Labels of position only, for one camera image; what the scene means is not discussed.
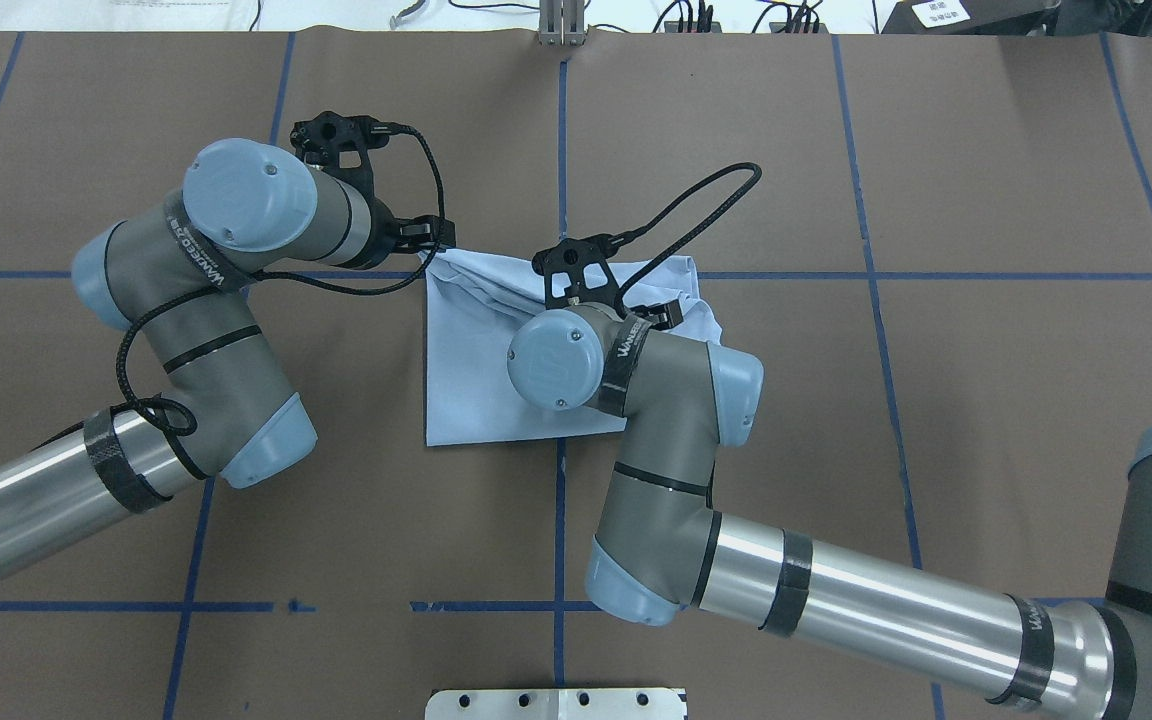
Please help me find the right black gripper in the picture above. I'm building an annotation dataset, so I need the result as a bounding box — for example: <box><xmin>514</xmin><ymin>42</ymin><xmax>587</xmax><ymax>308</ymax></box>
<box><xmin>532</xmin><ymin>236</ymin><xmax>684</xmax><ymax>331</ymax></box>

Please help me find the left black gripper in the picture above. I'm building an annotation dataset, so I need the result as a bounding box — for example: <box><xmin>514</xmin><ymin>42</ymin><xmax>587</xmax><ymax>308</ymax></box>
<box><xmin>291</xmin><ymin>111</ymin><xmax>458</xmax><ymax>270</ymax></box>

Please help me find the light blue t-shirt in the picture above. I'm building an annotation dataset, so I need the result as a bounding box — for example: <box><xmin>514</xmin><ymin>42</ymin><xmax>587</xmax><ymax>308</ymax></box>
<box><xmin>426</xmin><ymin>249</ymin><xmax>722</xmax><ymax>446</ymax></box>

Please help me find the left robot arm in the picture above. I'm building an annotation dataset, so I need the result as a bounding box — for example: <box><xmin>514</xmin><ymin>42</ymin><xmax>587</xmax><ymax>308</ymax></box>
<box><xmin>0</xmin><ymin>111</ymin><xmax>454</xmax><ymax>579</ymax></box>

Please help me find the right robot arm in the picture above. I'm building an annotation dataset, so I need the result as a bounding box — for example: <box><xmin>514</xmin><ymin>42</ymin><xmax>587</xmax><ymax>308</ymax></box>
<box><xmin>507</xmin><ymin>259</ymin><xmax>1152</xmax><ymax>719</ymax></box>

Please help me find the black box with label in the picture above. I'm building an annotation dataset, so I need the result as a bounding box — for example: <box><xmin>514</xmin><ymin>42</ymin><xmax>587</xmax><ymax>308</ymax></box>
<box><xmin>879</xmin><ymin>1</ymin><xmax>1061</xmax><ymax>36</ymax></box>

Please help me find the aluminium frame post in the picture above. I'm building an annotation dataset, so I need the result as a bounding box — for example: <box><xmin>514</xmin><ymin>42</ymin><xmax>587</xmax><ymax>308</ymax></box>
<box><xmin>538</xmin><ymin>0</ymin><xmax>588</xmax><ymax>47</ymax></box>

